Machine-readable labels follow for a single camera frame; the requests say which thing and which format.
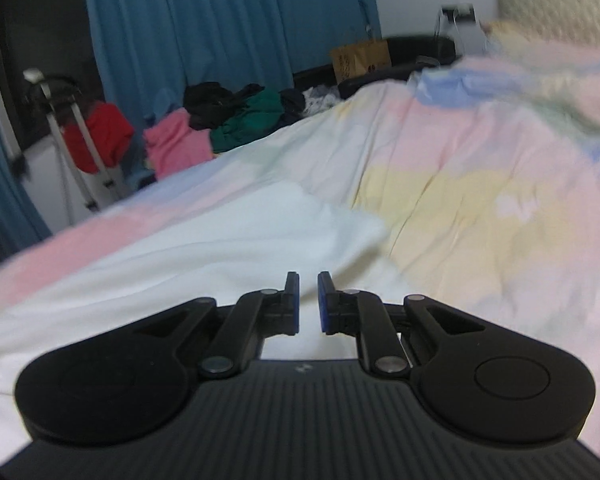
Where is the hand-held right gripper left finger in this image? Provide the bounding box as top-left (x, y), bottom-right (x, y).
top-left (133, 271), bottom-right (301, 380)

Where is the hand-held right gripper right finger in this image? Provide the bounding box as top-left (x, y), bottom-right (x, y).
top-left (317, 270), bottom-right (486, 376)

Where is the white cloth garment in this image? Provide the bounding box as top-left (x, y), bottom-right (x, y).
top-left (0, 180), bottom-right (396, 401)

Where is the green garment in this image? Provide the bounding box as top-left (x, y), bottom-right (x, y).
top-left (210, 89), bottom-right (286, 155)

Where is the pink garment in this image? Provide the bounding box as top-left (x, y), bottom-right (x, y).
top-left (142, 109), bottom-right (221, 180)

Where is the white patterned garment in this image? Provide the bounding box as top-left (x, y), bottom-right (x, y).
top-left (302, 85), bottom-right (342, 116)

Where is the pastel patchwork blanket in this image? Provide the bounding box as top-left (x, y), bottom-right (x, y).
top-left (0, 20), bottom-right (600, 466)

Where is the black garment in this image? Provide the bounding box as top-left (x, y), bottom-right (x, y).
top-left (182, 81), bottom-right (266, 131)

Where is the black sofa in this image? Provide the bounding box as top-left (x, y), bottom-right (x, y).
top-left (292, 34), bottom-right (458, 101)

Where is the brown cardboard box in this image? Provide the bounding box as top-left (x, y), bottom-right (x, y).
top-left (330, 39), bottom-right (393, 84)

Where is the red garment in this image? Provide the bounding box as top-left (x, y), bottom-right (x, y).
top-left (62, 101), bottom-right (136, 175)

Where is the white metal stand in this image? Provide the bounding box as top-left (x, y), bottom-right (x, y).
top-left (22, 69), bottom-right (126, 213)

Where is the blue curtain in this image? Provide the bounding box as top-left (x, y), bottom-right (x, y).
top-left (0, 0), bottom-right (383, 256)

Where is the white wall socket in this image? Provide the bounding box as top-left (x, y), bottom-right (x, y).
top-left (440, 4), bottom-right (477, 23)

